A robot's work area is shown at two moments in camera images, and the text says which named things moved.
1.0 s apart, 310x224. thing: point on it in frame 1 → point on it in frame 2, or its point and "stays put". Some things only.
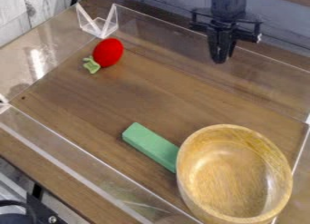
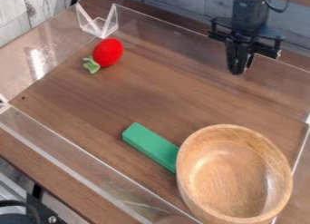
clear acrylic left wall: x=40 y=47 stays put
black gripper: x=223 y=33 → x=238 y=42
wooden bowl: x=233 y=174 stays put
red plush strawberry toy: x=107 y=53 stays put
